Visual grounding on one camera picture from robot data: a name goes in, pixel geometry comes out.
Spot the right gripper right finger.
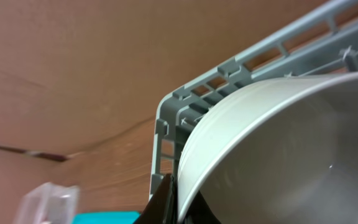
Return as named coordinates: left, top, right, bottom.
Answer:
left=183, top=192, right=221, bottom=224

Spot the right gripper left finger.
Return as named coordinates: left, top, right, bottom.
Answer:
left=134, top=174, right=177, bottom=224

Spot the grey bowl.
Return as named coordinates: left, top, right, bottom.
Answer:
left=177, top=72, right=358, bottom=223

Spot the grey dishwasher rack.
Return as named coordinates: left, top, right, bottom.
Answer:
left=149, top=0, right=358, bottom=194

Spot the teal serving tray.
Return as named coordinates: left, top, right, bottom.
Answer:
left=72, top=211, right=140, bottom=224

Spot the clear plastic bin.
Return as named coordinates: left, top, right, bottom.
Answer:
left=13, top=182, right=80, bottom=224

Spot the brown cardboard backdrop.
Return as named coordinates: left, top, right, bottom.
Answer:
left=0, top=0, right=319, bottom=154

